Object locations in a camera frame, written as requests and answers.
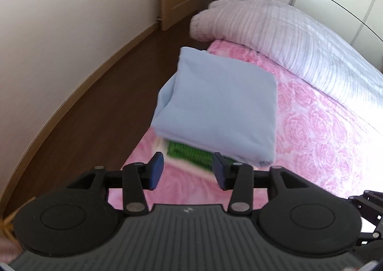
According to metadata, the pink floral blanket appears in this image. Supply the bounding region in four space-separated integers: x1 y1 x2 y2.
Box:
106 39 383 212

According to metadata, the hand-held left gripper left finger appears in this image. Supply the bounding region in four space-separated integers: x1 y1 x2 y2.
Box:
67 152 165 217

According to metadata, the yellow fibrous object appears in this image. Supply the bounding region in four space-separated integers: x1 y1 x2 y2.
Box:
0 213 15 237

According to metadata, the light blue sweater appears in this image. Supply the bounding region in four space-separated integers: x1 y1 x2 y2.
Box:
150 46 278 167

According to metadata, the green striped cloth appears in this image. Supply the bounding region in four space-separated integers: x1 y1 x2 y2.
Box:
154 136 237 174

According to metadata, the pale striped duvet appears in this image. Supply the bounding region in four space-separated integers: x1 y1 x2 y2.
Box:
189 0 383 134

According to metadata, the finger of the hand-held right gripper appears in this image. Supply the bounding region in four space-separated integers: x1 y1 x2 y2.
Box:
349 190 383 231

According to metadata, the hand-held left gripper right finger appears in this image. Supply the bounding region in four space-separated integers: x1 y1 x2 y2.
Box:
211 152 313 216

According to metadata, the pink blurred object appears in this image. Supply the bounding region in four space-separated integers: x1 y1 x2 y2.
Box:
0 237 23 265

